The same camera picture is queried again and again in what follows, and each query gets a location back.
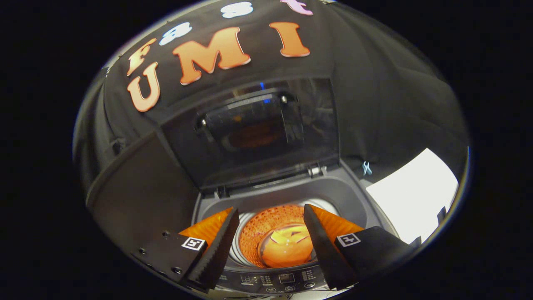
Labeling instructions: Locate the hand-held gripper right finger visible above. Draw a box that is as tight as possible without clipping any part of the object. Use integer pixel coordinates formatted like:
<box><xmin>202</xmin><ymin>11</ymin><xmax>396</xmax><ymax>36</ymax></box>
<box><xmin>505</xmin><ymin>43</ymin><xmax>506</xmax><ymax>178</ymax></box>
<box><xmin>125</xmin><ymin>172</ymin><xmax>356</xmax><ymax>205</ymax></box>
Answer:
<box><xmin>303</xmin><ymin>203</ymin><xmax>422</xmax><ymax>291</ymax></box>

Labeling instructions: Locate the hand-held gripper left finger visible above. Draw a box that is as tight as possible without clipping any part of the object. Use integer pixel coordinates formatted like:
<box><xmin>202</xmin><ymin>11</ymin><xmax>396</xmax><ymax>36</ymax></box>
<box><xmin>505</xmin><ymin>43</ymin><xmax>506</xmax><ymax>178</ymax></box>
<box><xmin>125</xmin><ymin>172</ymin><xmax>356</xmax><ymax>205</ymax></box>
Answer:
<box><xmin>131</xmin><ymin>207</ymin><xmax>241</xmax><ymax>292</ymax></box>

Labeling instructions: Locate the yellow polo shirt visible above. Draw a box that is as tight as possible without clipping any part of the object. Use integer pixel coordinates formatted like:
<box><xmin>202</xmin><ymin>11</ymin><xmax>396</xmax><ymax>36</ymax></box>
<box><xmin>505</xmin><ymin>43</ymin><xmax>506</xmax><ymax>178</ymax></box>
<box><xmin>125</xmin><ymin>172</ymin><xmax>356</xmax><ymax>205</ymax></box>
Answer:
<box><xmin>260</xmin><ymin>225</ymin><xmax>315</xmax><ymax>268</ymax></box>

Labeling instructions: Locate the dark grey washing machine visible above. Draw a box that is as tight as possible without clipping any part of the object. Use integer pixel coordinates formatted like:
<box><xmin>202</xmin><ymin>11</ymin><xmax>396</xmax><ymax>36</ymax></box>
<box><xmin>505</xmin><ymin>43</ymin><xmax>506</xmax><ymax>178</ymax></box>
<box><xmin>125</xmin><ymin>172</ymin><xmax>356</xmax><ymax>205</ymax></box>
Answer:
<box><xmin>192</xmin><ymin>166</ymin><xmax>400</xmax><ymax>299</ymax></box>

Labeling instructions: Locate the dark grey box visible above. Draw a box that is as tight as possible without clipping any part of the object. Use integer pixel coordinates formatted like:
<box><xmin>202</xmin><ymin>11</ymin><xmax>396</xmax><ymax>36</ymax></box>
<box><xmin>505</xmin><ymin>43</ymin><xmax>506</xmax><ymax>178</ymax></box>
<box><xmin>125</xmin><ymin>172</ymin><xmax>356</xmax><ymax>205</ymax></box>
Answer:
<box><xmin>85</xmin><ymin>131</ymin><xmax>201</xmax><ymax>267</ymax></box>

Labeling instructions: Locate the white side table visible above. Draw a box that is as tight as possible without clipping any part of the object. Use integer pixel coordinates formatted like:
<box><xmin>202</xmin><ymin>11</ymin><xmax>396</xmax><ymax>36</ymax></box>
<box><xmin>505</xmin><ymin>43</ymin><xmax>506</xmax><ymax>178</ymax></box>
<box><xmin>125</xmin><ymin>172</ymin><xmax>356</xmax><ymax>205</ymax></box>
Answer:
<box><xmin>366</xmin><ymin>148</ymin><xmax>459</xmax><ymax>245</ymax></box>

